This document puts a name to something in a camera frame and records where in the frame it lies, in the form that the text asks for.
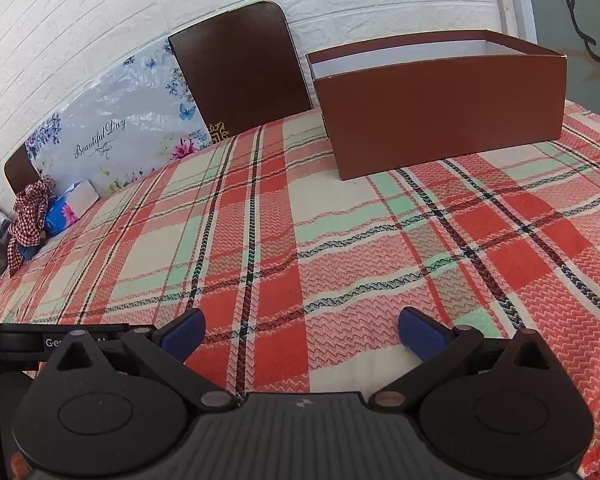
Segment plaid bedspread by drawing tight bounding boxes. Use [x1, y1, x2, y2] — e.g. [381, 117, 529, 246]
[0, 103, 600, 479]

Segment brown cardboard box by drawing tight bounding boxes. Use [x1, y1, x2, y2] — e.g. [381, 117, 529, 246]
[306, 29, 567, 180]

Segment red checkered cloth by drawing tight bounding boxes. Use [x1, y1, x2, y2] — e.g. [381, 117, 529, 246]
[7, 176, 55, 278]

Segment blue tissue pack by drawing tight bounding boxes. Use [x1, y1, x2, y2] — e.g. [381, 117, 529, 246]
[45, 180, 99, 237]

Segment floral plastic bag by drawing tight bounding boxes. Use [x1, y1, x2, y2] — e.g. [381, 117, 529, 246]
[24, 37, 212, 198]

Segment left hand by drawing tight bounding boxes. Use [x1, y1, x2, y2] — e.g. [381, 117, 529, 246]
[9, 452, 32, 480]

